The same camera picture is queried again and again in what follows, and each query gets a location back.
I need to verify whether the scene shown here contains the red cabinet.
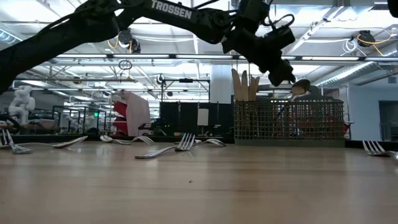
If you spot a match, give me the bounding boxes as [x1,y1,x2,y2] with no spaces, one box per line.
[113,101,130,136]

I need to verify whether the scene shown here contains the grey mesh cutlery basket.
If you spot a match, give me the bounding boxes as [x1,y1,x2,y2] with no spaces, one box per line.
[231,83,346,147]

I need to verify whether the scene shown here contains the black left camera cable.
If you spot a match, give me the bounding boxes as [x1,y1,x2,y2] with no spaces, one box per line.
[262,12,295,34]

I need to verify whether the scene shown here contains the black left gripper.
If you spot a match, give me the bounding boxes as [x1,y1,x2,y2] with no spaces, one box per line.
[222,23,296,87]

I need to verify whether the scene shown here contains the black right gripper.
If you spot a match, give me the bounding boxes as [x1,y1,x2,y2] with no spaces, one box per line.
[387,0,398,19]

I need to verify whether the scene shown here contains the pink white board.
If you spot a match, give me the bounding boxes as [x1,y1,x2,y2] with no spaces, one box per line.
[124,91,152,138]

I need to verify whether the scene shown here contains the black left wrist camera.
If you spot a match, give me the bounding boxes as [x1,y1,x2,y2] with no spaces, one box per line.
[238,0,271,24]

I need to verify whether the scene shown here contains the white robot figure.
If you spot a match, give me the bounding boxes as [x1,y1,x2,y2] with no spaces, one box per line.
[7,85,37,125]

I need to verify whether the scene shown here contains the wooden utensils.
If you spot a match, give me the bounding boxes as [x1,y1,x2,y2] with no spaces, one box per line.
[248,77,258,102]
[231,68,243,102]

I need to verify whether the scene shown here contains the black gantry frame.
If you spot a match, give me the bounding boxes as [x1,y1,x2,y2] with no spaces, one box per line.
[160,77,211,105]

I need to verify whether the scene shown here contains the white pillar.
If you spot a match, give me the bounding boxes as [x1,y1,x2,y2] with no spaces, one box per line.
[210,64,234,105]

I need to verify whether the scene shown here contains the ceiling light strip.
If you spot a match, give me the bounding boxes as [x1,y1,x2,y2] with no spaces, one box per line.
[55,53,398,62]

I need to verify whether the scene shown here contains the black partition panel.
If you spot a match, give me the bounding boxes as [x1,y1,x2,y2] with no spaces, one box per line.
[159,101,234,138]

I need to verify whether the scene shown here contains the white paper sign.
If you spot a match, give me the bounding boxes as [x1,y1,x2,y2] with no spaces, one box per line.
[197,108,210,127]

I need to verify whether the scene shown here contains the black ceiling cable reel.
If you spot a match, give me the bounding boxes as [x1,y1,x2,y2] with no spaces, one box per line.
[118,29,142,54]
[356,30,377,48]

